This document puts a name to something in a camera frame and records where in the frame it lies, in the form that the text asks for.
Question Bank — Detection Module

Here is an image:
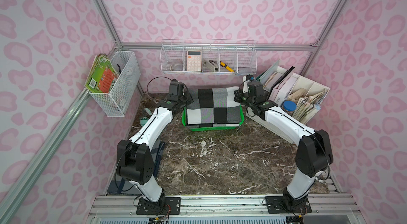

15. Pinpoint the silver stapler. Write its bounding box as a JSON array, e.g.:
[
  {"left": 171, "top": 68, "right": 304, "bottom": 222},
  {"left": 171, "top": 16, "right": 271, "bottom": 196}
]
[{"left": 203, "top": 60, "right": 219, "bottom": 72}]

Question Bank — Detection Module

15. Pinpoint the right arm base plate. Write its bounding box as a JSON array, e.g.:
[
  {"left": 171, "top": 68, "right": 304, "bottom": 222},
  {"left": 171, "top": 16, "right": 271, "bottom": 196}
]
[{"left": 262, "top": 195, "right": 313, "bottom": 215}]

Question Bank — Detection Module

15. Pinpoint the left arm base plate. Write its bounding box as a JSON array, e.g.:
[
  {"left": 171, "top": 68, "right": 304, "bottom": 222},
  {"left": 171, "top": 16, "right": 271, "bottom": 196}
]
[{"left": 134, "top": 197, "right": 181, "bottom": 215}]

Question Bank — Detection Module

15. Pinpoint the green red booklet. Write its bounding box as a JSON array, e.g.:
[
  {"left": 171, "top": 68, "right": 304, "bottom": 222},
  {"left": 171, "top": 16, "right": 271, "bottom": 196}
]
[{"left": 84, "top": 53, "right": 119, "bottom": 94}]

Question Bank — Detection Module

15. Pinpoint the white wire side basket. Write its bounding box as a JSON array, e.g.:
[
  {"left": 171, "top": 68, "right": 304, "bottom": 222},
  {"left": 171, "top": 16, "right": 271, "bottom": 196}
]
[{"left": 89, "top": 50, "right": 141, "bottom": 118}]

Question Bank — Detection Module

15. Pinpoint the pink white calculator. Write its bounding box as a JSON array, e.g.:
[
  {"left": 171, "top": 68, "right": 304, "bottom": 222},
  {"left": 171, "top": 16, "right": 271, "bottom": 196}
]
[{"left": 187, "top": 50, "right": 202, "bottom": 72}]

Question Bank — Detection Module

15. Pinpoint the white wire wall shelf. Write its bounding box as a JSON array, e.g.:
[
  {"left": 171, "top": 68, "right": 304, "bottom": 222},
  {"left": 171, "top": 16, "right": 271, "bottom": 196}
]
[{"left": 160, "top": 39, "right": 258, "bottom": 75}]

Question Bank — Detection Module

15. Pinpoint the grey black checked scarf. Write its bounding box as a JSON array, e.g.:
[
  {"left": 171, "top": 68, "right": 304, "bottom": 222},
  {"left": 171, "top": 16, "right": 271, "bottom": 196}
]
[{"left": 185, "top": 86, "right": 242, "bottom": 127}]

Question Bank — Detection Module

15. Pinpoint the green plastic basket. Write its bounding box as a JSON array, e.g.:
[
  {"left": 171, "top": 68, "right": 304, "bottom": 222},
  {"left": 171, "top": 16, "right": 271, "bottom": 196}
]
[{"left": 181, "top": 106, "right": 244, "bottom": 131}]

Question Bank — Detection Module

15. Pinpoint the pink white book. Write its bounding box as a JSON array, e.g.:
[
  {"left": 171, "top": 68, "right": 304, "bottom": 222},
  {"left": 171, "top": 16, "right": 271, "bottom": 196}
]
[{"left": 269, "top": 76, "right": 298, "bottom": 106}]

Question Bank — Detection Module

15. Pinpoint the blue lid pencil jar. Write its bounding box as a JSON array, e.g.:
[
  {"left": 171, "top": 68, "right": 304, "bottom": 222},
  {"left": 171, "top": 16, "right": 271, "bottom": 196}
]
[{"left": 282, "top": 100, "right": 297, "bottom": 115}]

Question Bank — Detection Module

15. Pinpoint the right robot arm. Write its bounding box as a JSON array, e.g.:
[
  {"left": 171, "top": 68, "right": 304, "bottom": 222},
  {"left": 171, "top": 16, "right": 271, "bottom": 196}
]
[{"left": 235, "top": 75, "right": 333, "bottom": 203}]

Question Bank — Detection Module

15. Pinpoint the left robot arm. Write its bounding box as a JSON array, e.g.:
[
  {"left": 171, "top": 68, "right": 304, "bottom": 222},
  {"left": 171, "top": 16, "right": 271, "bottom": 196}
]
[{"left": 116, "top": 79, "right": 192, "bottom": 207}]

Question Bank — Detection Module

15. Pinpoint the dark blue plaid scarf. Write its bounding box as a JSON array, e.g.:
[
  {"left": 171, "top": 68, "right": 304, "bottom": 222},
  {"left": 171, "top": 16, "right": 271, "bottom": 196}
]
[{"left": 107, "top": 140, "right": 165, "bottom": 195}]

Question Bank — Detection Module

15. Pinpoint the green binder folder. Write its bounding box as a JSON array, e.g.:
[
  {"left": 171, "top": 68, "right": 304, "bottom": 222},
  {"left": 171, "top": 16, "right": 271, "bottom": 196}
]
[{"left": 256, "top": 60, "right": 280, "bottom": 84}]

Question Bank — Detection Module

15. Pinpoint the white file organizer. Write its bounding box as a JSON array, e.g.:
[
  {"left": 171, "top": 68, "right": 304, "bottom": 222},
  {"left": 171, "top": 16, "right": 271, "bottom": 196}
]
[{"left": 265, "top": 67, "right": 330, "bottom": 124}]

